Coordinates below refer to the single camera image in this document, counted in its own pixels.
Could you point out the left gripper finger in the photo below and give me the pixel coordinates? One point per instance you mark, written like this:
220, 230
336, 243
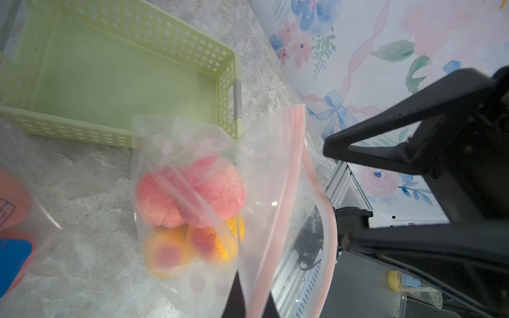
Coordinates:
235, 306

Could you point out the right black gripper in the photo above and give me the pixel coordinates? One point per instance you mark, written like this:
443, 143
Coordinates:
458, 126

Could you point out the yellow peach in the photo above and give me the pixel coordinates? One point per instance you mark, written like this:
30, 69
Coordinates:
209, 246
166, 251

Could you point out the yellow peach top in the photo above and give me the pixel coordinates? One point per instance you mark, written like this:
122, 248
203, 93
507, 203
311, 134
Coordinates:
166, 251

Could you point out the pink zipper clear bag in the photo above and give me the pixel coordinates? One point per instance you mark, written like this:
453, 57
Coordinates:
280, 185

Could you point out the pink peach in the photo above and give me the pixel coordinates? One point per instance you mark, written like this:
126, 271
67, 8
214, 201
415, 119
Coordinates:
217, 181
157, 207

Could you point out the blue zipper clear bag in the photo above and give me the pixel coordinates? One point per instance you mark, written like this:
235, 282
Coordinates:
28, 231

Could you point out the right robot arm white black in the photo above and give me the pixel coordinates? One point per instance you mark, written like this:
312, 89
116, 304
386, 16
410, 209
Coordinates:
454, 134

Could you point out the clear tube yellow cap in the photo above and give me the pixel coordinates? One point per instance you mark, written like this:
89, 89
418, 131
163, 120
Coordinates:
412, 287

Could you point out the light green plastic basket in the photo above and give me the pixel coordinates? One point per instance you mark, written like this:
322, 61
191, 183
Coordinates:
80, 70

